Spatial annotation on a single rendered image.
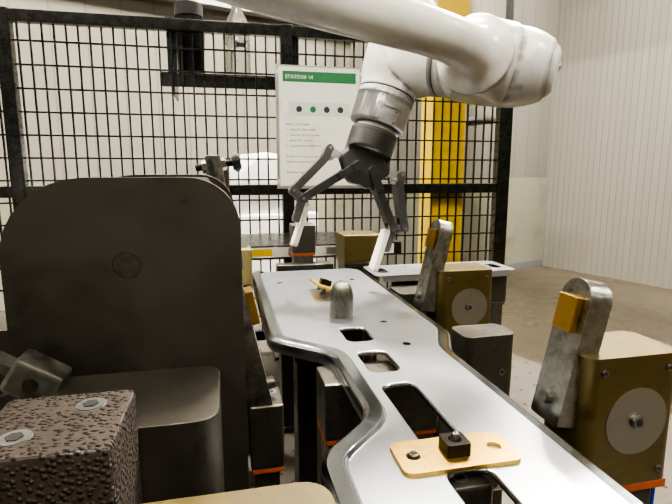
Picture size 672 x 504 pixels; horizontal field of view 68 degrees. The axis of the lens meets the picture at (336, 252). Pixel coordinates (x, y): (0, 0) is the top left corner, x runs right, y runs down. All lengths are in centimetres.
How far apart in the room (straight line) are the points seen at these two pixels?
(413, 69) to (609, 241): 563
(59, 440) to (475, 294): 66
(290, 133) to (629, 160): 519
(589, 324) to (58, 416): 38
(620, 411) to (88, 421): 40
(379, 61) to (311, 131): 56
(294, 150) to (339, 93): 19
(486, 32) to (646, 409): 45
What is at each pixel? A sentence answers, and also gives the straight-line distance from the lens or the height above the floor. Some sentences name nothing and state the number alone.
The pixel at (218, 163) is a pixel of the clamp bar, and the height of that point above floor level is 120.
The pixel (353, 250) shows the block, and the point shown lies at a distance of 104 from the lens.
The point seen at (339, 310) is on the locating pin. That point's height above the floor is 101.
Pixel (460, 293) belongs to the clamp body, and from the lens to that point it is 78.
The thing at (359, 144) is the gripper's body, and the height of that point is 123.
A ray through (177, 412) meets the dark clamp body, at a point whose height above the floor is 108.
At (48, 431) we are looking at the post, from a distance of 22.
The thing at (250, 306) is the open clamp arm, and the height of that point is 108.
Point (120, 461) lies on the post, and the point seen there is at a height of 109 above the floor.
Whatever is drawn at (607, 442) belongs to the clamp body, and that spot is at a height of 97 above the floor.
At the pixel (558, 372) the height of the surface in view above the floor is 103.
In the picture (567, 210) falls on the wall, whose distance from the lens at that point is 656.
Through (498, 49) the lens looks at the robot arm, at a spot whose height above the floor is 134.
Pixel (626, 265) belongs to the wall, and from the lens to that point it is 625.
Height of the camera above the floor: 119
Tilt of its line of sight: 9 degrees down
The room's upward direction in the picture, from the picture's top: straight up
